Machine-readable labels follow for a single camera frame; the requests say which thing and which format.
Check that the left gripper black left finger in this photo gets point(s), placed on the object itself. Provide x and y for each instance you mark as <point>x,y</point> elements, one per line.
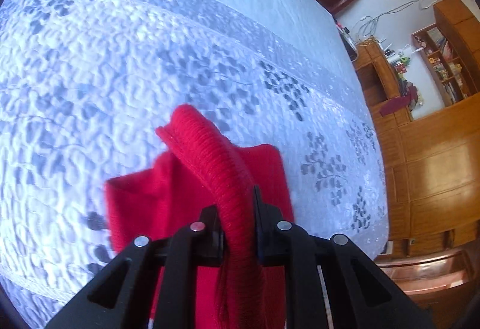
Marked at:
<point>149,284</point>

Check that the wooden desk cabinet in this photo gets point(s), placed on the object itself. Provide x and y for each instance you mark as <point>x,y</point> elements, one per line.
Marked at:
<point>431,163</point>

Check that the red knit sweater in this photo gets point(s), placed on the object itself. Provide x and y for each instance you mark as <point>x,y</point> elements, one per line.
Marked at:
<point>201,167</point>

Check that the dark red cloth on desk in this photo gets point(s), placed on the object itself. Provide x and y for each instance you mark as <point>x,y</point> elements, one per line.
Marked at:
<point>408,98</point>

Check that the wooden footboard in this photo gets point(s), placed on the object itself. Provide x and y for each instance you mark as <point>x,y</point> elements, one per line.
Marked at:
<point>442,284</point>

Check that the quilted grey floral bedspread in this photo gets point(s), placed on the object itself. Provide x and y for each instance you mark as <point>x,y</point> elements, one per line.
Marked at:
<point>84,83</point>

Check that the wooden wall shelf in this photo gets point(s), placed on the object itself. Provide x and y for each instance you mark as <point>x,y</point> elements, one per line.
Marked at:
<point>445,64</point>

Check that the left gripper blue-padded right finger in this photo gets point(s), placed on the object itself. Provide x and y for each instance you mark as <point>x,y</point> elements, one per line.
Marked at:
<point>330,283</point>

